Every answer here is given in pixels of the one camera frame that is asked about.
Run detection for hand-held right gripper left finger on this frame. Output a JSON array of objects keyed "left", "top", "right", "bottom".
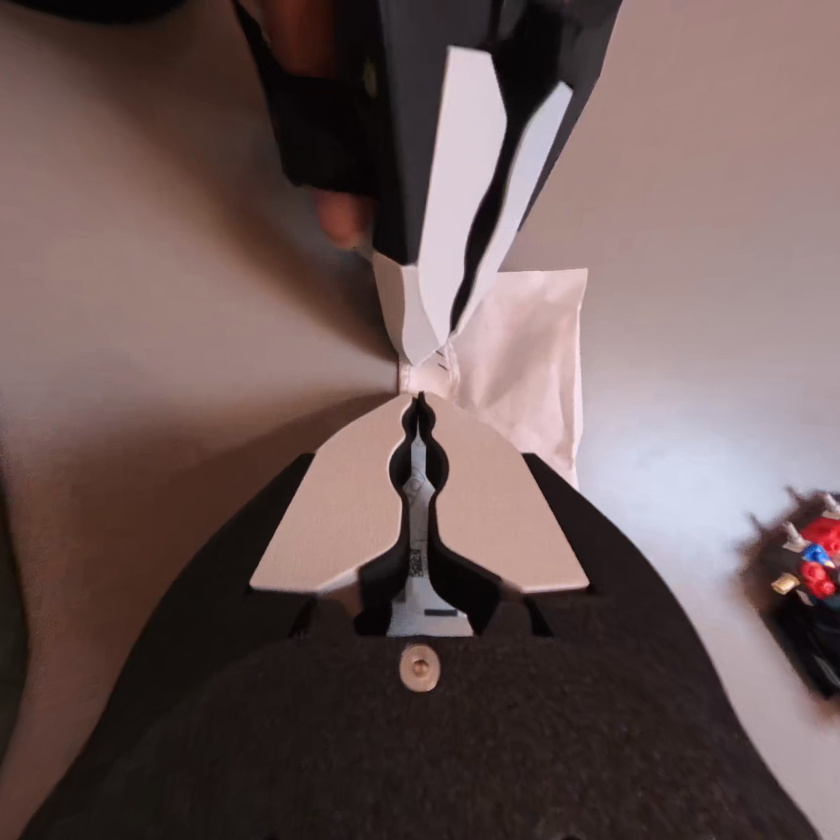
[{"left": 249, "top": 394, "right": 421, "bottom": 636}]

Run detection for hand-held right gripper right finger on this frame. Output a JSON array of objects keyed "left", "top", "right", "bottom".
[{"left": 417, "top": 391, "right": 591, "bottom": 636}]

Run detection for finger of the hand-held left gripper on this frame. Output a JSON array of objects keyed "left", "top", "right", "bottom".
[
  {"left": 450, "top": 82, "right": 576, "bottom": 331},
  {"left": 373, "top": 46, "right": 508, "bottom": 366}
]

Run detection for lego car model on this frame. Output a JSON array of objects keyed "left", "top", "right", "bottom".
[{"left": 748, "top": 489, "right": 840, "bottom": 700}]

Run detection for printed white paper bag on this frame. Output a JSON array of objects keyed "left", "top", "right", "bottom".
[{"left": 387, "top": 268, "right": 589, "bottom": 639}]

